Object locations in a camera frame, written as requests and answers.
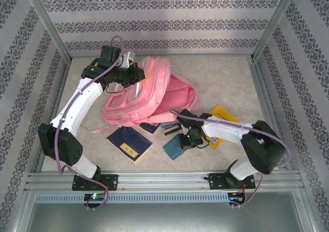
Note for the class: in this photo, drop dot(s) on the blue stapler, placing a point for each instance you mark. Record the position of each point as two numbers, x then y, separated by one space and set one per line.
171 129

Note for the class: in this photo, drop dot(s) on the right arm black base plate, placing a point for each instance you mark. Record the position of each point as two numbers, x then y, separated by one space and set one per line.
217 181

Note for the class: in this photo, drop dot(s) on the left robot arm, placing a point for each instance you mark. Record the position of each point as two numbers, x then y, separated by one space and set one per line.
77 106

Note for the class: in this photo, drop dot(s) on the aluminium frame post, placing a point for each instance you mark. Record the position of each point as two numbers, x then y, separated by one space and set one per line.
43 18
276 18

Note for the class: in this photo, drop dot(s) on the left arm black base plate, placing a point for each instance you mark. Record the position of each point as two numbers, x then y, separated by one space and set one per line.
110 181

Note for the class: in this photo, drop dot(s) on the navy book with QR code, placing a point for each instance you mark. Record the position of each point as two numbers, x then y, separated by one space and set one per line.
150 127

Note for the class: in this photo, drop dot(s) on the aluminium mounting rail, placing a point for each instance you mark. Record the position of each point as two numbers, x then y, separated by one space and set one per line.
164 180

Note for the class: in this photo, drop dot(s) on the navy book with yellow label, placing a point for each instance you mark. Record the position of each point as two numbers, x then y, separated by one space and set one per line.
128 142

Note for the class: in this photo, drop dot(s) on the teal snap wallet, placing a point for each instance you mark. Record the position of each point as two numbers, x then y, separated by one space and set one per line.
172 148

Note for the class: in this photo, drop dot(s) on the aluminium side rail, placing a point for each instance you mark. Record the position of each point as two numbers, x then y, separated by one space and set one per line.
260 88
63 80

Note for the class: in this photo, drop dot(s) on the pink backpack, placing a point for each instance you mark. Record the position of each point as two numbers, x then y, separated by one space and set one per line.
128 106

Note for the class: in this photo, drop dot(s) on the yellow booklet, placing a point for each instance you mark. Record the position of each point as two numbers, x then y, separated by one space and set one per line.
223 113

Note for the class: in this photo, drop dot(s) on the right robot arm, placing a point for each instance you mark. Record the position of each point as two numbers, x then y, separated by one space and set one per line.
262 149

